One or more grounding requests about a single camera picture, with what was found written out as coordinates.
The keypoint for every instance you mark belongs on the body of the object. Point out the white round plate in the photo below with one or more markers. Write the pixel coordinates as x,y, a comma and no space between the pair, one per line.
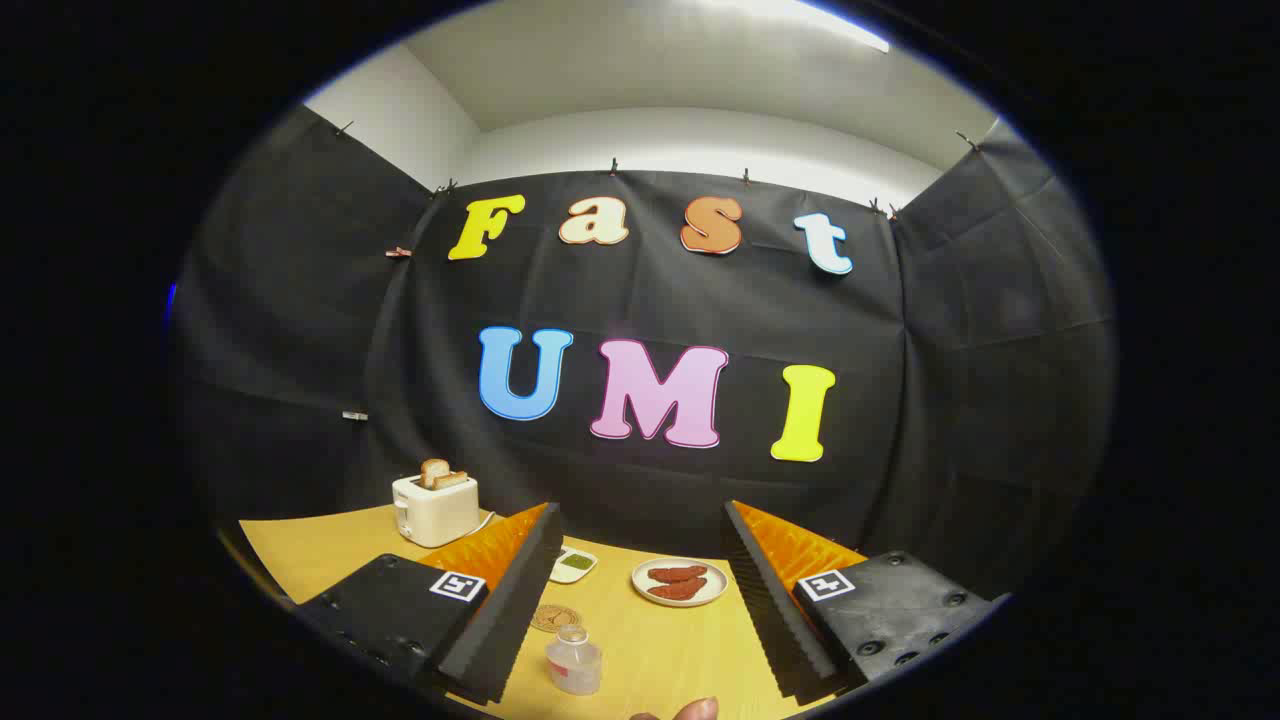
640,580

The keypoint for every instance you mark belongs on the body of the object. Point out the brown meat piece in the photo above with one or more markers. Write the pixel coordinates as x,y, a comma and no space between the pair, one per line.
680,590
678,573

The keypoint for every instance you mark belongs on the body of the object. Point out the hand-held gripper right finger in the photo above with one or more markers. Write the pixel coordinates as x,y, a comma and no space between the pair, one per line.
780,620

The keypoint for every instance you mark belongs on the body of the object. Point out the white divided condiment dish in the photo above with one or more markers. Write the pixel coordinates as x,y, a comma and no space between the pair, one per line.
575,566

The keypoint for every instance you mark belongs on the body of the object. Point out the clear juice bottle red label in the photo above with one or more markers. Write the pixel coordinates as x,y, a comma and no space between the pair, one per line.
575,665

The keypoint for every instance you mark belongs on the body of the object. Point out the cream toaster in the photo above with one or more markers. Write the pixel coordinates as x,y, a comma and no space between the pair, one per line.
435,515

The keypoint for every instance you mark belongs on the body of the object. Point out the toast slice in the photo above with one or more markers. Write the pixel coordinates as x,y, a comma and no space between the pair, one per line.
452,480
434,470

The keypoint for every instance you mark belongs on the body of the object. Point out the wooden table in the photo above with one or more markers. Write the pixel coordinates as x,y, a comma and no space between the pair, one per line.
330,550

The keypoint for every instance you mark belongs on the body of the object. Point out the black backdrop cloth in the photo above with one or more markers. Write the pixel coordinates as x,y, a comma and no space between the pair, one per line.
930,350

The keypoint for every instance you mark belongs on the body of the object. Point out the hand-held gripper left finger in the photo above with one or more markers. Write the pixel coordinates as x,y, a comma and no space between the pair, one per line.
505,620

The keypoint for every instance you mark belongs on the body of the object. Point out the round wooden coaster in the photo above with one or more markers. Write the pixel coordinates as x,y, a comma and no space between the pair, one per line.
552,618

